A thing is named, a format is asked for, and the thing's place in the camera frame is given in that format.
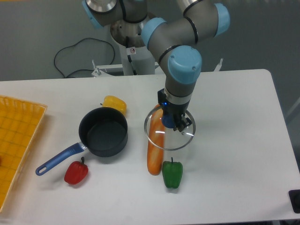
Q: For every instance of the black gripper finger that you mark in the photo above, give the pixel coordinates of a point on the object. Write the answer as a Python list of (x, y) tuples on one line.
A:
[(181, 122)]

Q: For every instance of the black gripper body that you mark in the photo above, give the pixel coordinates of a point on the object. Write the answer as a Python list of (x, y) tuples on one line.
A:
[(174, 107)]

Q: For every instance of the glass lid blue knob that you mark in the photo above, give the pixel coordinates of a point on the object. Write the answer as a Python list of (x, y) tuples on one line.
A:
[(166, 138)]

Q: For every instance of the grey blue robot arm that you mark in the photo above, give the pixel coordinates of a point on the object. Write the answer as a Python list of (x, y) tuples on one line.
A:
[(136, 10)]

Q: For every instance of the baguette bread loaf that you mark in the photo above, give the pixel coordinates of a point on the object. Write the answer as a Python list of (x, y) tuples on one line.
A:
[(155, 154)]

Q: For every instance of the green bell pepper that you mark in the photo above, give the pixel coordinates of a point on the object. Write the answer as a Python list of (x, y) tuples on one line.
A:
[(172, 173)]

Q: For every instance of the yellow bell pepper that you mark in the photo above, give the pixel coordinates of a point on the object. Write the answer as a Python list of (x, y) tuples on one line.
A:
[(115, 103)]

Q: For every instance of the red bell pepper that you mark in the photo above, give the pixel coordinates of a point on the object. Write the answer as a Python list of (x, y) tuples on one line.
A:
[(76, 172)]

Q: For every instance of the black object at table corner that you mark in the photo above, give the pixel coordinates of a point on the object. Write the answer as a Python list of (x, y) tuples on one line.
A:
[(295, 200)]

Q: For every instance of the yellow plastic basket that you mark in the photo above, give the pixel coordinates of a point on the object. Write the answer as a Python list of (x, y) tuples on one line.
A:
[(19, 121)]

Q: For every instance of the black saucepan blue handle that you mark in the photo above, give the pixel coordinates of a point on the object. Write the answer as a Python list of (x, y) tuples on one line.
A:
[(103, 131)]

